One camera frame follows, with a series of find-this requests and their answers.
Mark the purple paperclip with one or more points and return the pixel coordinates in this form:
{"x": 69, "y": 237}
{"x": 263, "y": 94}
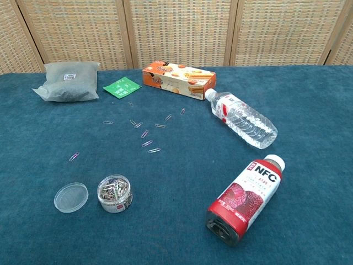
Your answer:
{"x": 74, "y": 156}
{"x": 144, "y": 133}
{"x": 147, "y": 143}

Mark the orange biscuit box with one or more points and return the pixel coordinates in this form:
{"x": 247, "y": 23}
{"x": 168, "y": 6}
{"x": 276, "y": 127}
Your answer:
{"x": 179, "y": 80}

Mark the teal table cloth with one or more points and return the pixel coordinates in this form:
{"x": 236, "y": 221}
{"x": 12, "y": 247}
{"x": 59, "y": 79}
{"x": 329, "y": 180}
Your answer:
{"x": 176, "y": 193}

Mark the clear water bottle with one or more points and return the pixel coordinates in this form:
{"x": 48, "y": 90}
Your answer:
{"x": 242, "y": 118}

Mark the green sachet packet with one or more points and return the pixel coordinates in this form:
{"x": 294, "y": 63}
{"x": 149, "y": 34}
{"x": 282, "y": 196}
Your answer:
{"x": 121, "y": 87}

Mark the clear round container of screws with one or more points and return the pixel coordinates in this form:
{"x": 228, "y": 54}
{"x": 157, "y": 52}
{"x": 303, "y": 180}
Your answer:
{"x": 114, "y": 193}

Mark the red NFC juice bottle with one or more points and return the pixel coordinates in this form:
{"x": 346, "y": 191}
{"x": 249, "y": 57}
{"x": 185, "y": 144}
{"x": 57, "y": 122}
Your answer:
{"x": 248, "y": 198}

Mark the woven wooden folding screen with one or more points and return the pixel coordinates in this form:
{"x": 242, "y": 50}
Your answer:
{"x": 179, "y": 30}

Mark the grey translucent filled bag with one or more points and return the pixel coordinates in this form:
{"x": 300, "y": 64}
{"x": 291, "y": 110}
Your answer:
{"x": 69, "y": 82}

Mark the clear plastic jar lid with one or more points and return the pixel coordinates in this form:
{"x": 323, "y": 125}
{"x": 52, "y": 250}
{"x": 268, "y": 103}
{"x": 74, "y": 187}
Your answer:
{"x": 71, "y": 197}

